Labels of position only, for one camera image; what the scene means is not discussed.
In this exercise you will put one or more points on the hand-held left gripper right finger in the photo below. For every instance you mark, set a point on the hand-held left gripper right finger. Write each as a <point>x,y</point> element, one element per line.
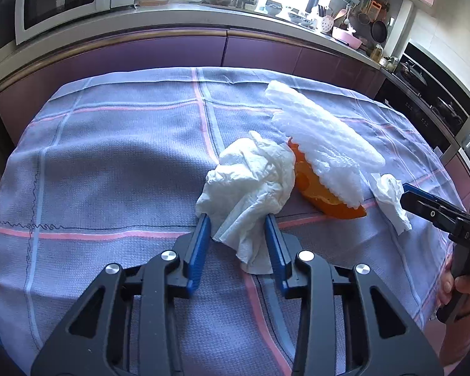
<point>276,250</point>

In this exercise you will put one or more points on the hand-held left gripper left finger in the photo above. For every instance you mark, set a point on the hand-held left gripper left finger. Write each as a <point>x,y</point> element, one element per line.
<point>197,243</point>

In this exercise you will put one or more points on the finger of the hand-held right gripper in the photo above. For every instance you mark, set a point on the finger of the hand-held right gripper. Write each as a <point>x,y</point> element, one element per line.
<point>427,195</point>
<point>431,211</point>

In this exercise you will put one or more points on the small white tissue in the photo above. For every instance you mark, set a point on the small white tissue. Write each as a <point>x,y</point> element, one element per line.
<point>389,199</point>

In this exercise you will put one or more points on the white paper towel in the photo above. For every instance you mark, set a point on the white paper towel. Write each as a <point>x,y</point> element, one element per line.
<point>250,188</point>

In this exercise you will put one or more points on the person's right forearm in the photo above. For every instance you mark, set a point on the person's right forearm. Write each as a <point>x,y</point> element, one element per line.
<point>460,340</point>

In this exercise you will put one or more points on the black built-in oven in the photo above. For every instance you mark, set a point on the black built-in oven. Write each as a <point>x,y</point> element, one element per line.
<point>427,94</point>

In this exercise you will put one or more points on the grey checkered tablecloth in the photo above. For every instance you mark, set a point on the grey checkered tablecloth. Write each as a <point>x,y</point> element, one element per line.
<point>121,172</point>

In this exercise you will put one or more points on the white foam fruit net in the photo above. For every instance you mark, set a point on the white foam fruit net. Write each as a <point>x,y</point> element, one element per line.
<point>325,141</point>

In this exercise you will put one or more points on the yellow oil bottle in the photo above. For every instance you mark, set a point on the yellow oil bottle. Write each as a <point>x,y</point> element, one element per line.
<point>377,53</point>

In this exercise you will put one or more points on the black frying pan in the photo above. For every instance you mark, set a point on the black frying pan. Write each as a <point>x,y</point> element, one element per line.
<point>379,31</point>

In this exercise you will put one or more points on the pink bowl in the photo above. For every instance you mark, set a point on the pink bowl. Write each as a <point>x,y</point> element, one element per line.
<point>346,37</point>

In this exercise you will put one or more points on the purple kitchen base cabinets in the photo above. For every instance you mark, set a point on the purple kitchen base cabinets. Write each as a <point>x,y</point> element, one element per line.
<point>160,53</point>

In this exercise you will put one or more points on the orange grater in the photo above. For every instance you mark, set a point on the orange grater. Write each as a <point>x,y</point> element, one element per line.
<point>372,8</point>

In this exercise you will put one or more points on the white dotted utensil holder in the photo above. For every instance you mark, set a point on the white dotted utensil holder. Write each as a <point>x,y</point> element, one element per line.
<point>326,23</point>

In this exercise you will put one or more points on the white microwave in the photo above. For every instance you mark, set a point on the white microwave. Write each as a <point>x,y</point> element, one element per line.
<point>62,0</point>

